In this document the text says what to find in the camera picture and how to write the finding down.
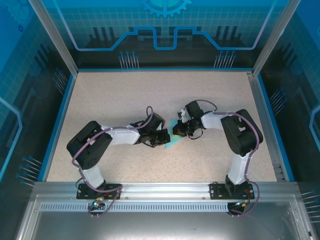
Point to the light blue paper sheet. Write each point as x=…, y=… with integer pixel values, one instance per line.
x=172, y=143

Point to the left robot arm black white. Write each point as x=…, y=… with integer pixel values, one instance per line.
x=87, y=145

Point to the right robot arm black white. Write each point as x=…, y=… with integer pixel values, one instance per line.
x=241, y=135

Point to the blue table border strip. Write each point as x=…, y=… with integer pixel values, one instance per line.
x=275, y=125
x=57, y=125

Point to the brushed metal panel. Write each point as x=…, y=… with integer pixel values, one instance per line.
x=160, y=225

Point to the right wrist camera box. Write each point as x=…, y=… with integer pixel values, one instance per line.
x=183, y=115

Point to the aluminium mounting rail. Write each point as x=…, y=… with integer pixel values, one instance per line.
x=162, y=190

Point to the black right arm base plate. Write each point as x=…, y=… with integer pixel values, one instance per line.
x=217, y=191

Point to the aluminium side rail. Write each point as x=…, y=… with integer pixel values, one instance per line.
x=262, y=100

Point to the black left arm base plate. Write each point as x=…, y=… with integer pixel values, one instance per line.
x=85, y=193

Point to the aluminium frame post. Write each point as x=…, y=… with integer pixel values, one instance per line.
x=57, y=42
x=272, y=40

